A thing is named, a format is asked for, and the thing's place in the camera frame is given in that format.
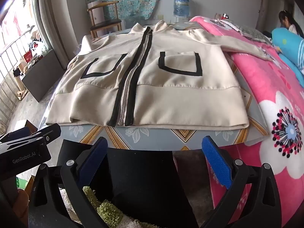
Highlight white water dispenser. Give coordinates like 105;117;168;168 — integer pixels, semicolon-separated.
172;16;190;25

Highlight person's black pants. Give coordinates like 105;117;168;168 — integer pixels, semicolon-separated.
57;140;199;228

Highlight grey towel white fringe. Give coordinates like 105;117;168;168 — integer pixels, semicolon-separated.
214;19;271;44

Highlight metal balcony railing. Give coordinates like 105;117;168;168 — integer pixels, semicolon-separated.
0;25;36;133

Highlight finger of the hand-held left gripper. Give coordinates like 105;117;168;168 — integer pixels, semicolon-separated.
0;126;32;143
24;123;61;145

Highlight wooden chair dark seat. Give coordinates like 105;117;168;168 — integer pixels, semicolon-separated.
87;1;123;38

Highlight person's fluffy white green garment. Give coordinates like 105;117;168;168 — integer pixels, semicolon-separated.
58;186;148;228

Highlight white box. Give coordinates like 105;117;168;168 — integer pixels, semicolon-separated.
88;1;105;25

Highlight teal floral hanging cloth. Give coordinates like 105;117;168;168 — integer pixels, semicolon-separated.
85;0;170;21

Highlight blue water dispenser bottle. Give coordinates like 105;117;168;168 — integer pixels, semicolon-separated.
173;0;191;17

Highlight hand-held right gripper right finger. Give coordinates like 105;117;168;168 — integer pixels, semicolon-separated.
201;135;282;228

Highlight grey curtain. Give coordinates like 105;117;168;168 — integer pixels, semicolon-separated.
38;0;72;69

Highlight pink floral blanket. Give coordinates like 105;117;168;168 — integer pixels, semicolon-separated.
173;15;304;228

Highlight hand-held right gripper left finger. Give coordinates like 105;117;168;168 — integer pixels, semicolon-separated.
28;136;110;228

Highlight wooden door frame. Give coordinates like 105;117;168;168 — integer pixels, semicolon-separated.
258;0;295;31

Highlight beige zip jacket black trim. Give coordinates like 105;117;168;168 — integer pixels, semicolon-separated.
45;20;276;131

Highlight blue fruit patterned tablecloth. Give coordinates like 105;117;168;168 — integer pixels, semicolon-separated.
43;21;270;151

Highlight pile of clothes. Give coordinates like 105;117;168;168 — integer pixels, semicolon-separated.
13;28;50;98

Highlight blue plush pillow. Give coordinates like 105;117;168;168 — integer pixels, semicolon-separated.
271;27;304;87

